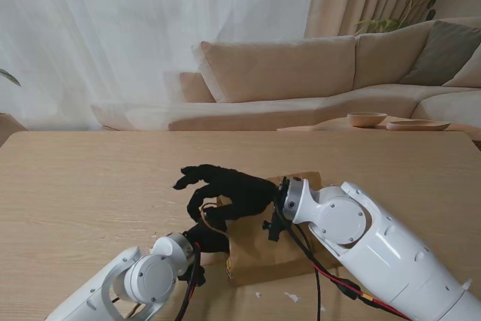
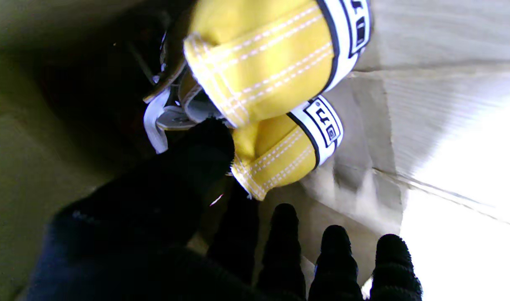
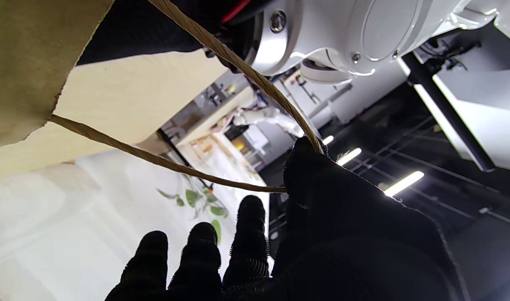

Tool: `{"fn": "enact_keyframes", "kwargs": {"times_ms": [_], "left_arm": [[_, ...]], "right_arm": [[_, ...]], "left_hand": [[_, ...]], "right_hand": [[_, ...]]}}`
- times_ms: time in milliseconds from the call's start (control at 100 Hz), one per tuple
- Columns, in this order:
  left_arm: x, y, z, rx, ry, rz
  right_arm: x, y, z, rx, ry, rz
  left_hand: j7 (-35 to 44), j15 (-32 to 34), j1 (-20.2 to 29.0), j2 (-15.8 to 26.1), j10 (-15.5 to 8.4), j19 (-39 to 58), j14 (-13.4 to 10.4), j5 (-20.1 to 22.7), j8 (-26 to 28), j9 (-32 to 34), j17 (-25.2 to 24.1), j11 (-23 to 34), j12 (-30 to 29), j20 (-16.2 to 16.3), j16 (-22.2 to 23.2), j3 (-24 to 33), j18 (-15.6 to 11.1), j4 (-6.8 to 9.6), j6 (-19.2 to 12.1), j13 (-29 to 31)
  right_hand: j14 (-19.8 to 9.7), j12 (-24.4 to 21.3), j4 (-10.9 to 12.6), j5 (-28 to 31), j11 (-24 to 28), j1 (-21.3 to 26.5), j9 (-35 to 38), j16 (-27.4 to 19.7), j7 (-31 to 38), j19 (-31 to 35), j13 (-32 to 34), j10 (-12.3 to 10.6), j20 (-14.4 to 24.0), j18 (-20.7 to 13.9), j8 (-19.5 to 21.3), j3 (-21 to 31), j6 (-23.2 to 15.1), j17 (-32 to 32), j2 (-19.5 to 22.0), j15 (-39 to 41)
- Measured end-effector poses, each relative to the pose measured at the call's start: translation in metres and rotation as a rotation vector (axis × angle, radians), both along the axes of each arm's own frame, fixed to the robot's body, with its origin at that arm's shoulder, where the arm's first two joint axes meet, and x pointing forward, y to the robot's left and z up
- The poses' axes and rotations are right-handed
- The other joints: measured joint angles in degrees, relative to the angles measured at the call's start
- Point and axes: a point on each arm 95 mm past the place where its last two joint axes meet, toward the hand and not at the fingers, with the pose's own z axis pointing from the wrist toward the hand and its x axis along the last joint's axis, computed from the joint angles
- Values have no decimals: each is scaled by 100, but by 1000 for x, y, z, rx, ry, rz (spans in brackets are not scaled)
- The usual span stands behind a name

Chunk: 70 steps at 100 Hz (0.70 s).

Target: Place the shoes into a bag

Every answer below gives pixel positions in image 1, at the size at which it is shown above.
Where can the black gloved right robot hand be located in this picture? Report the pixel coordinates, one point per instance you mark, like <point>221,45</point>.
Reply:
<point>244,195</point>

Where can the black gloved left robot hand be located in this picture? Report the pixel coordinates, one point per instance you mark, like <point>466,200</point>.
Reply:
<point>212,242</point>

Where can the brown paper bag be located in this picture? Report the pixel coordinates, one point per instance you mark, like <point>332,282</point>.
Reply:
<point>263,257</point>

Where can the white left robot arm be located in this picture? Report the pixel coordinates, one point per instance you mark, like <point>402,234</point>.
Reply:
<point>150,279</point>

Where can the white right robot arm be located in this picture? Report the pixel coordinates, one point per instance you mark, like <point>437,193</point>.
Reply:
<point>394,261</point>

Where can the low wooden coffee table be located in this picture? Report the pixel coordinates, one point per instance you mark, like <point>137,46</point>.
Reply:
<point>330,125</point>

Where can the beige sofa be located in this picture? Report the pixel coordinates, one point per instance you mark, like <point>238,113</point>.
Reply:
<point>278,73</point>

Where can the wooden bowl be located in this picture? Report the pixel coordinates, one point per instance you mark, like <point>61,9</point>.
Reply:
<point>366,120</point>

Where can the shallow wooden tray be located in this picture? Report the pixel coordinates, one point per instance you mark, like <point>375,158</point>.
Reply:
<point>417,125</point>

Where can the sheer white curtain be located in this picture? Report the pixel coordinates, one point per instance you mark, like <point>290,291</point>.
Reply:
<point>112,35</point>

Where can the light wooden planter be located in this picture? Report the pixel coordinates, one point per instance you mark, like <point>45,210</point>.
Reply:
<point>9,125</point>

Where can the grey cushion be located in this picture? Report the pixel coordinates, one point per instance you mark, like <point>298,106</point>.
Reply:
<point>443,54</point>

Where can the small green plant leaves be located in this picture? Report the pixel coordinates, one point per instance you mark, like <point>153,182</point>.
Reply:
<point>9,76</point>

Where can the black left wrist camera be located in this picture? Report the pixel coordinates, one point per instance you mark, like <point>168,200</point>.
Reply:
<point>197,277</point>

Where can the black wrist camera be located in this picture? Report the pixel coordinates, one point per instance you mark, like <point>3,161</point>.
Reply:
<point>197,277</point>
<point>276,229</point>

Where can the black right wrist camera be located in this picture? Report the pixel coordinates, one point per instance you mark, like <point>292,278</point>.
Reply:
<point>276,229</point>

